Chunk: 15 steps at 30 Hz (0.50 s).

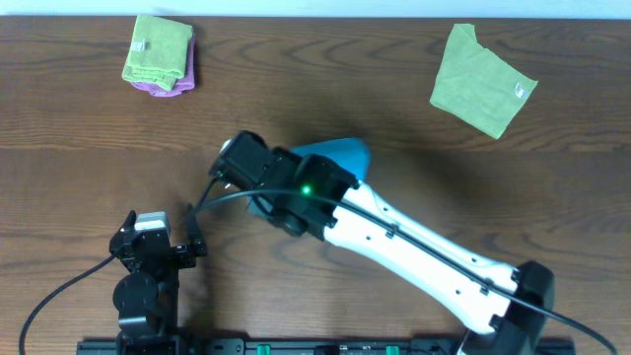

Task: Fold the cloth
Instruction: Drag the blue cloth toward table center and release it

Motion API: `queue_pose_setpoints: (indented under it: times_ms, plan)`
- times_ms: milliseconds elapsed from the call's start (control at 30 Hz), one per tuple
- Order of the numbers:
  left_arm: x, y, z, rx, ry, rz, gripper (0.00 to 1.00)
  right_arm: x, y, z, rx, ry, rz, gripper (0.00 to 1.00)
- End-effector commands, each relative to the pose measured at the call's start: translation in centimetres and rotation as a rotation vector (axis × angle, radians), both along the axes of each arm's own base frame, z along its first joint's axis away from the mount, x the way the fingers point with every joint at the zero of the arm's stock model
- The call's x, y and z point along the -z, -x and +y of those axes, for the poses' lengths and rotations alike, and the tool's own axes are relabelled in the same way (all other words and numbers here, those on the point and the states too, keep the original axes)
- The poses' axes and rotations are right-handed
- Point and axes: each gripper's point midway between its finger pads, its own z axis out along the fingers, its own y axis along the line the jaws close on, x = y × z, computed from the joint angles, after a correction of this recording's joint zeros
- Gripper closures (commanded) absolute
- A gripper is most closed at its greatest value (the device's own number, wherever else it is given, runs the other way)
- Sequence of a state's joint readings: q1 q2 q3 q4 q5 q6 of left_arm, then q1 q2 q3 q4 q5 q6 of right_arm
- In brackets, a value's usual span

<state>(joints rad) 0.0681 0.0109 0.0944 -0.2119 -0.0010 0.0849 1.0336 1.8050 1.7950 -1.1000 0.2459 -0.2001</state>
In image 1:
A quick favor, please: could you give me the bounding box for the blue microfiber cloth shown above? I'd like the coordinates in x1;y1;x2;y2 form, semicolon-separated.
225;132;371;224

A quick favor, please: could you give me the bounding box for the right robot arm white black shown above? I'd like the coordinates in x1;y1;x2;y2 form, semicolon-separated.
210;131;554;354

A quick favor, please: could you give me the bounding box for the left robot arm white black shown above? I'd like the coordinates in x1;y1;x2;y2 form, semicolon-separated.
109;211;207;355

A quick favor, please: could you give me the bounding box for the pink folded cloth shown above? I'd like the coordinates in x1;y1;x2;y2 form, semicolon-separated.
130;35;196;98

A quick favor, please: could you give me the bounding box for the green folded cloth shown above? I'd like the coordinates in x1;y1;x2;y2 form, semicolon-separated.
121;15;193;91

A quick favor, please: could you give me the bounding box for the green cloth unfolded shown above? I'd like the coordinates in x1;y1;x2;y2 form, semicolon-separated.
430;24;537;139

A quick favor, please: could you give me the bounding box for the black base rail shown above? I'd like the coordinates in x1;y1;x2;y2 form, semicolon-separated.
76;338;577;355

